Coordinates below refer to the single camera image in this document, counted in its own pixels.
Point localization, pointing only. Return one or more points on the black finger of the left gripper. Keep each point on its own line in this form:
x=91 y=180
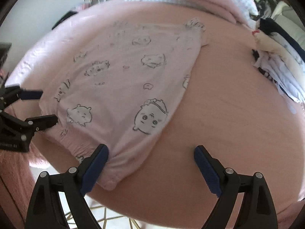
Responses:
x=26 y=94
x=38 y=122

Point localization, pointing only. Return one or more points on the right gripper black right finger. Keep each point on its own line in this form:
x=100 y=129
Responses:
x=257 y=208

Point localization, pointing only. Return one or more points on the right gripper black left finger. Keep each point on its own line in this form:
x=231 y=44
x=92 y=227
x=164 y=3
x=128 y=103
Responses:
x=45 y=209

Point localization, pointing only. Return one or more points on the pink cartoon print pajama pants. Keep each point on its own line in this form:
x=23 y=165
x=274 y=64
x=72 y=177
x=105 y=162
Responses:
x=121 y=90

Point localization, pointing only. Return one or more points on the pink fluffy rug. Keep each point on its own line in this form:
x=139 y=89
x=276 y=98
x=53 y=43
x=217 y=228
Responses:
x=17 y=183

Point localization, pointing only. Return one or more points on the black bag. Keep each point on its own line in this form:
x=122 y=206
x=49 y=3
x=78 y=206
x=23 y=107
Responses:
x=66 y=16

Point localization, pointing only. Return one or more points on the pink bed sheet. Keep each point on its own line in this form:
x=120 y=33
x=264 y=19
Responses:
x=228 y=107

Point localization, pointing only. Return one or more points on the folded white striped garment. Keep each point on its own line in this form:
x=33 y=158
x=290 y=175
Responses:
x=273 y=68

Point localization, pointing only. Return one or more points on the folded white printed garment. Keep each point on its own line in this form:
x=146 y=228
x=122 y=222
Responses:
x=290 y=54

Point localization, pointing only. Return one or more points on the folded cream garment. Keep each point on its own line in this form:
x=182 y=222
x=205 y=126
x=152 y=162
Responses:
x=265 y=43

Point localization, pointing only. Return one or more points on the folded navy garment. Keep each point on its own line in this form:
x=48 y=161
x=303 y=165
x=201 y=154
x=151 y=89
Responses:
x=271 y=28

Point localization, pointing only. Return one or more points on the grey padded headboard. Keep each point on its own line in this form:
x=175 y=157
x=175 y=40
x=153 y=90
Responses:
x=287 y=18

